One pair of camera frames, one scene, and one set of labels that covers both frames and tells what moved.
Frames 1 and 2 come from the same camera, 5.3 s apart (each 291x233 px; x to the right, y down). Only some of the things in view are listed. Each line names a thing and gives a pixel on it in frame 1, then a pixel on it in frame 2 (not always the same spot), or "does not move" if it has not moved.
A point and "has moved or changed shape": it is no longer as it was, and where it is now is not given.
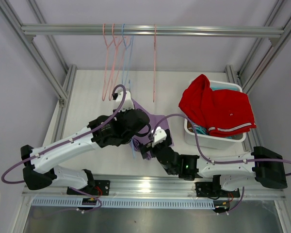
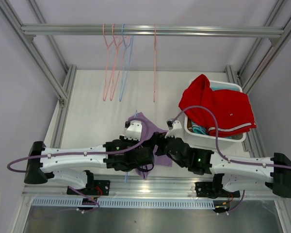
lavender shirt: [155, 121] has moved or changed shape
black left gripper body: [121, 113] → [128, 142]
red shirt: [222, 112] does not move
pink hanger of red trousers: [154, 62] does not move
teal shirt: [203, 130] does not move
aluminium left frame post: [7, 8] does not move
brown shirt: [189, 126] does not move
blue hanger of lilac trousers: [133, 149] → [127, 172]
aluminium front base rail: [158, 187] does not move
